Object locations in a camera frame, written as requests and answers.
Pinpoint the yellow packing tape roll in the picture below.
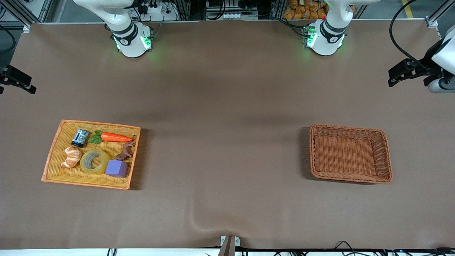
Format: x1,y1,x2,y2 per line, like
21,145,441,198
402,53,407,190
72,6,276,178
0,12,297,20
80,149,111,175

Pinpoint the blue silver can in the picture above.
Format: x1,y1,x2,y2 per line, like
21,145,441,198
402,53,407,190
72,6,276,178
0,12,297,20
71,129,89,148

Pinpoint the toy croissant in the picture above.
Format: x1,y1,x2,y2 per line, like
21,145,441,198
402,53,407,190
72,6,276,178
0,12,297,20
60,146,82,169

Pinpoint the orange woven tray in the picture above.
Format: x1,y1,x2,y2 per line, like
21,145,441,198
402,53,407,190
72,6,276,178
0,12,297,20
41,119,141,190

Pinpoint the brown wicker basket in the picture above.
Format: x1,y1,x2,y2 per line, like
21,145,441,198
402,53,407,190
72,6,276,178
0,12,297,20
308,124,393,185

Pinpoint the bin of toy breads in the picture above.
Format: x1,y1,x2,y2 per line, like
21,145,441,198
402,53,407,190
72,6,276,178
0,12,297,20
282,0,357,20

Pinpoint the orange toy carrot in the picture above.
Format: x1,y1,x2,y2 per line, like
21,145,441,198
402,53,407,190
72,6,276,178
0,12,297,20
88,130,137,144

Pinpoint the brown toy pretzel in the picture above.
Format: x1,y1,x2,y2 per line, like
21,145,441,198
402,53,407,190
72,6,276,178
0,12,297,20
115,141,137,161

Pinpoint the purple foam cube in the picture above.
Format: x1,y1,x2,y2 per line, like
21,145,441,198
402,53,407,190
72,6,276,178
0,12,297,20
105,160,129,178

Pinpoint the white power strip with plugs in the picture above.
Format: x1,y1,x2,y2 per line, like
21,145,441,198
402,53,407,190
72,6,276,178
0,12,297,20
137,0,179,22

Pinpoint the aluminium frame profile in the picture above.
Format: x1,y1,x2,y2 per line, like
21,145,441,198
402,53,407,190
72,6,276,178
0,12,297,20
424,6,455,39
0,0,54,33

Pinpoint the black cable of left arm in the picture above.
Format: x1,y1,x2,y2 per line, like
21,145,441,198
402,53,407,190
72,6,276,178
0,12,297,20
389,0,432,69

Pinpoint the black looped floor cable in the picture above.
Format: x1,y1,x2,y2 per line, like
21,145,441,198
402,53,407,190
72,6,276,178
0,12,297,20
333,241,384,256

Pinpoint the metal table edge bracket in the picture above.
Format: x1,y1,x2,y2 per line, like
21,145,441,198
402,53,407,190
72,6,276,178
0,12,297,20
218,235,241,256

